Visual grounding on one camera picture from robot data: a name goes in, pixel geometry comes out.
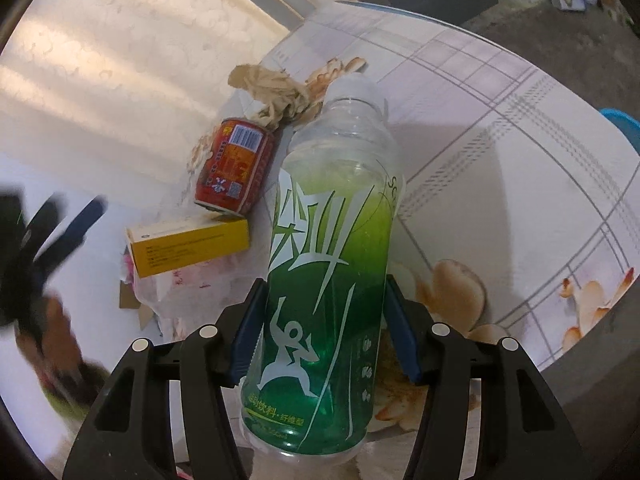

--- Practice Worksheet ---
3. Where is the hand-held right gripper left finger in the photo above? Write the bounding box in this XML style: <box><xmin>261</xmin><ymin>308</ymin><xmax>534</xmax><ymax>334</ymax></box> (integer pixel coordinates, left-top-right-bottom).
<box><xmin>62</xmin><ymin>277</ymin><xmax>268</xmax><ymax>480</ymax></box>

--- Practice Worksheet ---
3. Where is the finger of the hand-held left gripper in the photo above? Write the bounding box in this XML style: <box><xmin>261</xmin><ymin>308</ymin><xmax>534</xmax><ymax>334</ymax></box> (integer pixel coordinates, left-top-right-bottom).
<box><xmin>37</xmin><ymin>196</ymin><xmax>109</xmax><ymax>273</ymax></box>
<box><xmin>25</xmin><ymin>192</ymin><xmax>70</xmax><ymax>266</ymax></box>

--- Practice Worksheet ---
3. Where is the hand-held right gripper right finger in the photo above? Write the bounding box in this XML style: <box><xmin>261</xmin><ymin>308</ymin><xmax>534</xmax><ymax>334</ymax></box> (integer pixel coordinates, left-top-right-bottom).
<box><xmin>382</xmin><ymin>275</ymin><xmax>583</xmax><ymax>480</ymax></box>

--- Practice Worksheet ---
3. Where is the yellow cardboard box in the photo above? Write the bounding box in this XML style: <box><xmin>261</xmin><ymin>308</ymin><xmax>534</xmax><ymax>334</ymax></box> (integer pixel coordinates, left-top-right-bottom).
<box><xmin>125</xmin><ymin>214</ymin><xmax>251</xmax><ymax>279</ymax></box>

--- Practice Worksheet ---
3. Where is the green plastic drink bottle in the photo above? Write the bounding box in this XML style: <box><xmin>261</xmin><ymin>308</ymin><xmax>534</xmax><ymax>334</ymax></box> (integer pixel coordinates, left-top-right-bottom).
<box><xmin>239</xmin><ymin>74</ymin><xmax>408</xmax><ymax>467</ymax></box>

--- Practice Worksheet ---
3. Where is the red drink can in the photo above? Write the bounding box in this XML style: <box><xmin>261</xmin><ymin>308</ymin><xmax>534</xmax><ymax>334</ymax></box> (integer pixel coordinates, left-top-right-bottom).
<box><xmin>194</xmin><ymin>118</ymin><xmax>277</xmax><ymax>218</ymax></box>

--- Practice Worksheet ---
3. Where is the beige cloth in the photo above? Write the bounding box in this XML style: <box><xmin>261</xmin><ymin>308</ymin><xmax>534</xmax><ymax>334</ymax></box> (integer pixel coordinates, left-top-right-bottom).
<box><xmin>228</xmin><ymin>63</ymin><xmax>313</xmax><ymax>130</ymax></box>

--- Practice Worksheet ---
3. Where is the blue plastic basin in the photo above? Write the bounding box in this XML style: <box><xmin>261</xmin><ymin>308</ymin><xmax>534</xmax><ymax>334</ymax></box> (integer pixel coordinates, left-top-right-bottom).
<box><xmin>600</xmin><ymin>107</ymin><xmax>640</xmax><ymax>153</ymax></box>

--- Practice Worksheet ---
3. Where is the pink white plastic bag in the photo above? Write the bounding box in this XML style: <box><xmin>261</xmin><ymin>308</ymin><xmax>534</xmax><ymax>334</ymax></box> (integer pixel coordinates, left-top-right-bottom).
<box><xmin>118</xmin><ymin>247</ymin><xmax>251</xmax><ymax>346</ymax></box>

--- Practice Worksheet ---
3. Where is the brown cardboard piece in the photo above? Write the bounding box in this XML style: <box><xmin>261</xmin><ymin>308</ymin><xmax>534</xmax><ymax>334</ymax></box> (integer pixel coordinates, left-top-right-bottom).
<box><xmin>118</xmin><ymin>280</ymin><xmax>153</xmax><ymax>331</ymax></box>

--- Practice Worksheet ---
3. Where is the floral checked tablecloth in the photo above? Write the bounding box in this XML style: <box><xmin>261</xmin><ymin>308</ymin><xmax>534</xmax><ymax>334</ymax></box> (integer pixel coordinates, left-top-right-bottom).
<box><xmin>120</xmin><ymin>2</ymin><xmax>638</xmax><ymax>461</ymax></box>

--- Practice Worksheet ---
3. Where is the orange patterned box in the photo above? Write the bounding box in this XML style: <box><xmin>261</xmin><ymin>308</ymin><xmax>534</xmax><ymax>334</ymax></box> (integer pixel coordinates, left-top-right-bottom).
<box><xmin>599</xmin><ymin>0</ymin><xmax>637</xmax><ymax>27</ymax></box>

